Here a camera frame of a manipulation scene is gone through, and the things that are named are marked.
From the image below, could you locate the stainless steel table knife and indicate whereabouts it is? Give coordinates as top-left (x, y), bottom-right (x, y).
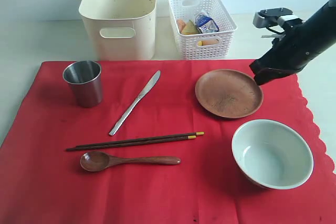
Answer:
top-left (109, 70), bottom-right (161, 136)

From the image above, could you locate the blue white milk carton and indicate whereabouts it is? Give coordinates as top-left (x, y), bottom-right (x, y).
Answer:
top-left (195, 10), bottom-right (219, 34)

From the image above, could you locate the yellow cheese wedge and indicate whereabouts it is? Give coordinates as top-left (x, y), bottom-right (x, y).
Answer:
top-left (181, 20), bottom-right (199, 35)

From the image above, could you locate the orange fried chicken piece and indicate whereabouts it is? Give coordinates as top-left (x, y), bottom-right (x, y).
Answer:
top-left (176, 19), bottom-right (186, 33)

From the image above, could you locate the cream plastic storage bin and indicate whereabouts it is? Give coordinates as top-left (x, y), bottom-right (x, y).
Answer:
top-left (79, 0), bottom-right (156, 61)

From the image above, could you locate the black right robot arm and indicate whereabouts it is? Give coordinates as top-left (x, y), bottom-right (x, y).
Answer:
top-left (249, 0), bottom-right (335, 86)

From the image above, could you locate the pale green ceramic bowl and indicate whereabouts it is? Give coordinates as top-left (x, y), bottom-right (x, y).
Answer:
top-left (232, 119), bottom-right (314, 190)

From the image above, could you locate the stainless steel cup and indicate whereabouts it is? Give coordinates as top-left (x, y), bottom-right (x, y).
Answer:
top-left (62, 60), bottom-right (103, 108)

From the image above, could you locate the brown wooden plate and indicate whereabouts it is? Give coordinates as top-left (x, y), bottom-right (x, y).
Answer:
top-left (195, 69), bottom-right (264, 119)

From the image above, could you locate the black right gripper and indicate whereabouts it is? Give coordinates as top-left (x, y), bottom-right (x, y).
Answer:
top-left (249, 33), bottom-right (312, 86)

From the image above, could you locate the dark wooden spoon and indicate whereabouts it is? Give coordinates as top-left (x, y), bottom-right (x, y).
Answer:
top-left (80, 151), bottom-right (181, 172)

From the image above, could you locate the red tablecloth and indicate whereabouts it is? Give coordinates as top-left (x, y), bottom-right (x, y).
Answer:
top-left (0, 59), bottom-right (336, 224)

